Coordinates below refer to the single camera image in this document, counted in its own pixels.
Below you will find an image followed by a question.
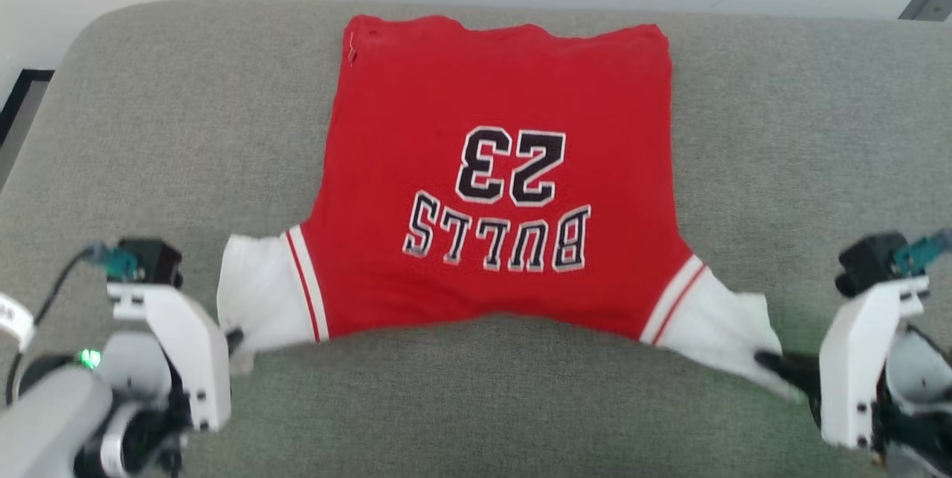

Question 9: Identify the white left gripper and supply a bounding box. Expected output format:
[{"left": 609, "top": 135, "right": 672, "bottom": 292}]
[{"left": 106, "top": 281, "right": 247, "bottom": 434}]

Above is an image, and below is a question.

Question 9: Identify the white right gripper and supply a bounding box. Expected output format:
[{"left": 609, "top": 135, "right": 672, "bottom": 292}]
[{"left": 754, "top": 276, "right": 931, "bottom": 451}]

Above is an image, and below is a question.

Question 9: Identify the red Bulls 23 jersey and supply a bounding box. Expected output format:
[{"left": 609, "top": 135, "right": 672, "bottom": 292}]
[{"left": 216, "top": 14, "right": 804, "bottom": 398}]

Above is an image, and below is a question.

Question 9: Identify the grey fabric sofa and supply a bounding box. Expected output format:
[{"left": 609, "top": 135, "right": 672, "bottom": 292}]
[{"left": 0, "top": 0, "right": 952, "bottom": 478}]

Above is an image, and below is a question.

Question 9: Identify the black cable with teal plug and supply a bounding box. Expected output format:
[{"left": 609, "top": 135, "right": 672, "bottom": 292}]
[
  {"left": 4, "top": 242, "right": 144, "bottom": 406},
  {"left": 892, "top": 228, "right": 952, "bottom": 276}
]

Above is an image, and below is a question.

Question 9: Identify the white cable label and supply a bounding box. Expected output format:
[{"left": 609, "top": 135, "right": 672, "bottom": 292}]
[{"left": 0, "top": 292, "right": 36, "bottom": 352}]

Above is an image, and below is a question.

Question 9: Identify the black floor frame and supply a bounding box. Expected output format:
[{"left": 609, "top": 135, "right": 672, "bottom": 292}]
[{"left": 0, "top": 68, "right": 56, "bottom": 146}]

